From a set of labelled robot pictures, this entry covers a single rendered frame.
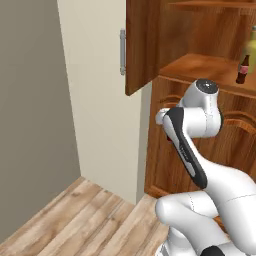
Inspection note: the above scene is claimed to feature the open wooden cabinet door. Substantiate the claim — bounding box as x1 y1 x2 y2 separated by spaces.
125 0 175 97

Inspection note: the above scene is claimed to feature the open wooden cabinet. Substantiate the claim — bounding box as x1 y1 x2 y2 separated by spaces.
158 0 256 99

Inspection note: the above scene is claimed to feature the brown bottled drink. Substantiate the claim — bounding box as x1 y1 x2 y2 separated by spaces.
235 54 251 85

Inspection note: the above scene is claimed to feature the yellow-green juice bottle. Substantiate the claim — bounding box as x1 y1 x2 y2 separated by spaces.
239 26 256 76

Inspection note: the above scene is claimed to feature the grey cabinet door handle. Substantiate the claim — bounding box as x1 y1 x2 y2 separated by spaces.
119 28 127 77

